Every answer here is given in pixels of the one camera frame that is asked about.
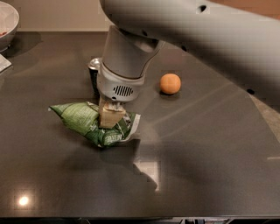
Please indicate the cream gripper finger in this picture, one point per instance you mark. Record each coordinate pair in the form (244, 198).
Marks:
(110, 113)

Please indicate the green jalapeno chip bag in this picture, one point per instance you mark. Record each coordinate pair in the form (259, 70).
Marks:
(83, 118)

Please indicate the blue Pepsi soda can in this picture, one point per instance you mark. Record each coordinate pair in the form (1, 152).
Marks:
(93, 67)

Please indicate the white bowl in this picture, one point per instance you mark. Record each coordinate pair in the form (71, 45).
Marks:
(9, 20)

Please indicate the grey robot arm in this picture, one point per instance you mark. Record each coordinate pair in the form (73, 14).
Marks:
(243, 46)

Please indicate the orange fruit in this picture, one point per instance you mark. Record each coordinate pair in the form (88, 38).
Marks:
(170, 83)

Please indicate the white paper sheet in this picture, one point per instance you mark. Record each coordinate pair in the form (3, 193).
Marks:
(4, 63)

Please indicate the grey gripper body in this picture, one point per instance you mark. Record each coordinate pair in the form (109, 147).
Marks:
(118, 86)

